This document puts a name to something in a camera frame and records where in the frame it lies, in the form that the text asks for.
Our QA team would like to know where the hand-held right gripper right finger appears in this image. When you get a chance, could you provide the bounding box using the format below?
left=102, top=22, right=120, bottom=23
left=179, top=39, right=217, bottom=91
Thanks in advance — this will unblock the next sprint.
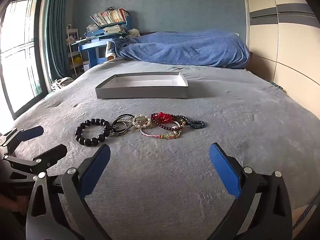
left=207, top=142, right=293, bottom=240

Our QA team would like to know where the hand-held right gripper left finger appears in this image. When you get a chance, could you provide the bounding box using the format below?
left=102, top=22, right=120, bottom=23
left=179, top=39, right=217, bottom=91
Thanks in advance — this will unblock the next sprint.
left=26, top=144, right=112, bottom=240

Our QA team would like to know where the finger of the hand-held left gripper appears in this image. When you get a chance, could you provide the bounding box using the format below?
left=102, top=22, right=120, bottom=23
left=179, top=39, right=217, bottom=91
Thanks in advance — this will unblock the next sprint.
left=0, top=126, right=45, bottom=155
left=2, top=144, right=68, bottom=180

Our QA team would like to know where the black bead bracelet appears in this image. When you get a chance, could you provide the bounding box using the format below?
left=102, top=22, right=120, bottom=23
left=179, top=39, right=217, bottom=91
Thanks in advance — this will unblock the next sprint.
left=75, top=118, right=112, bottom=147

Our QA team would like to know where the silver bangle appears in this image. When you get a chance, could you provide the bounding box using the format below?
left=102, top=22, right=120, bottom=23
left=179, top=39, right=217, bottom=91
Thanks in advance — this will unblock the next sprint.
left=110, top=122, right=131, bottom=137

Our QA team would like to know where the dark blue bead bracelet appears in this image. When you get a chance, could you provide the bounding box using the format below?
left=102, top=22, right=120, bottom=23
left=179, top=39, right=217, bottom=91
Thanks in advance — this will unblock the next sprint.
left=185, top=119, right=205, bottom=128

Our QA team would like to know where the black cord bracelet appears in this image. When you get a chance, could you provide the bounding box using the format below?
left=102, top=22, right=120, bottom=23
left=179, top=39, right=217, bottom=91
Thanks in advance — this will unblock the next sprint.
left=112, top=114, right=135, bottom=131

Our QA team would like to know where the pink cord bracelet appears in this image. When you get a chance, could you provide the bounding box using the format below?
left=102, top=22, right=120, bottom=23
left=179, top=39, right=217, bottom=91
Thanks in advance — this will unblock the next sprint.
left=139, top=124, right=182, bottom=140

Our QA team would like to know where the dark faceted bead bracelet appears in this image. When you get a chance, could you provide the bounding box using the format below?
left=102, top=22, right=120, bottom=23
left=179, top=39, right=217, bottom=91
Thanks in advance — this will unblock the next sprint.
left=174, top=114, right=192, bottom=125

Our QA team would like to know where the dark garnet bead bracelet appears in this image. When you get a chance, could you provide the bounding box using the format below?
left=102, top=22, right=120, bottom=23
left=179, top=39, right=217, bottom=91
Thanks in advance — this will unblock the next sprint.
left=151, top=115, right=184, bottom=132

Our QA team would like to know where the pearl bracelet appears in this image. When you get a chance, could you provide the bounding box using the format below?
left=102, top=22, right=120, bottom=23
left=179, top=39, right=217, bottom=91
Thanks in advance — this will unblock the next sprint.
left=132, top=114, right=152, bottom=132

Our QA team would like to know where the red bead bracelet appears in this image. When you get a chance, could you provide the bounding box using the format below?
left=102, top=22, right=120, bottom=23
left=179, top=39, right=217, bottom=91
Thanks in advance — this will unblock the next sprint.
left=151, top=112, right=175, bottom=124

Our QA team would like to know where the grey cardboard box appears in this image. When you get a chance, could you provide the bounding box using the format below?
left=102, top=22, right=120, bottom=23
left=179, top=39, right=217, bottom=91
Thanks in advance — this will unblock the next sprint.
left=95, top=72, right=188, bottom=99

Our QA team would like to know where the white item on floor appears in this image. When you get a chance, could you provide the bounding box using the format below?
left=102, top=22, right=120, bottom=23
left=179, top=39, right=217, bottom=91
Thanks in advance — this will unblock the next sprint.
left=51, top=77, right=74, bottom=92

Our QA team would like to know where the grey bed blanket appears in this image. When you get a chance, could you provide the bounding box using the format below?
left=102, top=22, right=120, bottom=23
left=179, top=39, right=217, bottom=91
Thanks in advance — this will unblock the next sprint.
left=10, top=57, right=318, bottom=240

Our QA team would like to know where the window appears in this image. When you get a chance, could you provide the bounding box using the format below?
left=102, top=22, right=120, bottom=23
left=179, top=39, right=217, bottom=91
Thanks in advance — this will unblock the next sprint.
left=0, top=0, right=49, bottom=120

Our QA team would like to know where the white storage rack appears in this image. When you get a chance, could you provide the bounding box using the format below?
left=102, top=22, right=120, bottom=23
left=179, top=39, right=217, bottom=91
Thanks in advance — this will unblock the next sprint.
left=66, top=25, right=84, bottom=78

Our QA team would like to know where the blue desk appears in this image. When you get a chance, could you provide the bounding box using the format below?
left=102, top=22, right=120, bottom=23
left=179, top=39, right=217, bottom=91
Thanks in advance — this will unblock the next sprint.
left=71, top=15, right=130, bottom=68

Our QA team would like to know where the teal curtain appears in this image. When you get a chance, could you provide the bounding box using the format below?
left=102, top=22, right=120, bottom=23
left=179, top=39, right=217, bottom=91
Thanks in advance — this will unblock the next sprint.
left=45, top=0, right=75, bottom=80

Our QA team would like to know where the white grey cloth item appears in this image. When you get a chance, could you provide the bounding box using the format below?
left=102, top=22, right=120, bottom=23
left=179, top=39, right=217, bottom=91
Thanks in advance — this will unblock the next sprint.
left=105, top=40, right=115, bottom=58

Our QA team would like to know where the blue blanket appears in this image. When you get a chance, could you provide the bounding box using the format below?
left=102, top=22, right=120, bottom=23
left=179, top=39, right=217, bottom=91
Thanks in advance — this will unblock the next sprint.
left=110, top=29, right=250, bottom=68

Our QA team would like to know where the stack of papers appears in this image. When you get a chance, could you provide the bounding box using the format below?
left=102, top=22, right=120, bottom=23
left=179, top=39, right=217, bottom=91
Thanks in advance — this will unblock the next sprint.
left=104, top=25, right=127, bottom=35

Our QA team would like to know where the beige wardrobe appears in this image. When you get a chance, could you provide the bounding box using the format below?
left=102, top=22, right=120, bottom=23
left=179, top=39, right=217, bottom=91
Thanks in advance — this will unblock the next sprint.
left=241, top=0, right=319, bottom=95

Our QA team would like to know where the row of books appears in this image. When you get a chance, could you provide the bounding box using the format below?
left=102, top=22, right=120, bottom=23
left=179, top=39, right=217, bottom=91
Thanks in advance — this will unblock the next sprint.
left=90, top=8, right=129, bottom=27

